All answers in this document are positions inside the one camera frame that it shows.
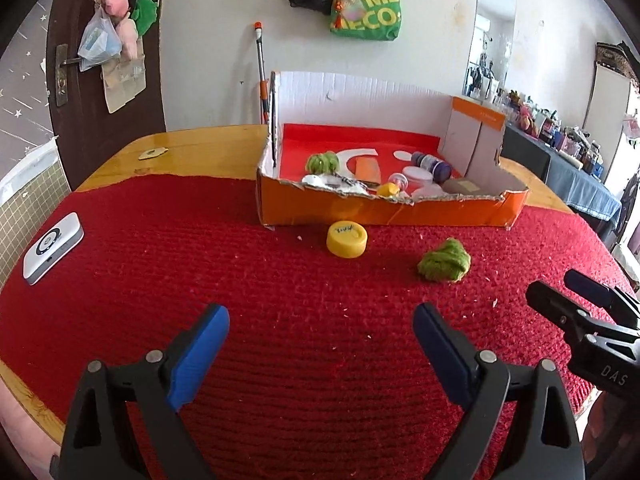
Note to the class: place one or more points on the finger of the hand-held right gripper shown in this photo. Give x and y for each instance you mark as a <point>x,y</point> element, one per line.
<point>550,301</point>
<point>587,284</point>

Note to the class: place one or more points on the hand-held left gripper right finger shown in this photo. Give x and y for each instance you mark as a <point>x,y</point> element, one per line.
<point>442,355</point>

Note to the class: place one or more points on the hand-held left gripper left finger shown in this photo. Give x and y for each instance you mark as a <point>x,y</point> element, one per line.
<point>197,355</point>

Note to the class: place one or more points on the green fluffy ball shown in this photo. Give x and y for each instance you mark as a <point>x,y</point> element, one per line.
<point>322,162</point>
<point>445,261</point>

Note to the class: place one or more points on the yellow bottle cap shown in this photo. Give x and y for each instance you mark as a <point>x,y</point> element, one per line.
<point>346,239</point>

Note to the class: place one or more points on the orange cardboard box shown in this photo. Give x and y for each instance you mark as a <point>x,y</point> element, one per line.
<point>380,212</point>

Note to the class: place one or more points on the yellow plastic toy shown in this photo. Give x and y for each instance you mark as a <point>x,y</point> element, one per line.
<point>387,190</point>

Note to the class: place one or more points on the purple labelled jar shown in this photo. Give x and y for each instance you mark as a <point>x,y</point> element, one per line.
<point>434,164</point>

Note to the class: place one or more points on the white jar lid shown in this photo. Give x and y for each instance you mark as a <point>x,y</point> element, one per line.
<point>417,175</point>

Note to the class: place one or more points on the orange packet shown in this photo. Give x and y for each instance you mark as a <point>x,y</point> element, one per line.
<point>367,170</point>

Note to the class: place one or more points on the person's right hand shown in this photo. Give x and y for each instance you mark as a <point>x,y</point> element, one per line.
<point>615,440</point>

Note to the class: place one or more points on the blue cloth covered table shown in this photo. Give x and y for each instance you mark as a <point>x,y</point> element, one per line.
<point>575,185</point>

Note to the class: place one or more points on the red woven table mat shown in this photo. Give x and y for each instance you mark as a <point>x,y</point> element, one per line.
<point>300,340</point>

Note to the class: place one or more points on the white cabinet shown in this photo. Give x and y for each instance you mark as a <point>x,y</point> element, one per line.
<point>612,110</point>

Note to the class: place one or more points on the white electronic device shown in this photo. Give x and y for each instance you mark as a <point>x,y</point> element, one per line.
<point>52,247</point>

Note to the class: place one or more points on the small beige sticker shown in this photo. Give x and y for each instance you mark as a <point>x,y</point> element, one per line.
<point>151,153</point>

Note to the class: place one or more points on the white fluffy striped toy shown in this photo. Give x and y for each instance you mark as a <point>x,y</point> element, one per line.
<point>327,181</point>

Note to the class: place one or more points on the patterned bag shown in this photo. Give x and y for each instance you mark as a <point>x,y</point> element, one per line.
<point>614,59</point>

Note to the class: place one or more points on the dark brown door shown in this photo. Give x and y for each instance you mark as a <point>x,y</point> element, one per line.
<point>110,145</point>

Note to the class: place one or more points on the beige paper bag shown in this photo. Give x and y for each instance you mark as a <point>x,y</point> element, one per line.
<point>125,87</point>

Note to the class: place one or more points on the metal stick with orange tip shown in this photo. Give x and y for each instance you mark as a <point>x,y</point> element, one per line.
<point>261,70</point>

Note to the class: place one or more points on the clear plastic bag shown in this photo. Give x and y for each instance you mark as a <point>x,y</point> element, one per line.
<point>100,42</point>

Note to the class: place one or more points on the green tote bag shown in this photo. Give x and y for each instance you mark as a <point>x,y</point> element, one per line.
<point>370,15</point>

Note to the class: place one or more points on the green plush toy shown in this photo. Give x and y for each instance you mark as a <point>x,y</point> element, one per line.
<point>146,12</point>

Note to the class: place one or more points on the pink plush toy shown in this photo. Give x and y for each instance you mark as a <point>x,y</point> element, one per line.
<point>117,2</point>

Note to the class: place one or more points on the wall mirror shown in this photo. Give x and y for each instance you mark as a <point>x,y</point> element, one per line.
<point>492,35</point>

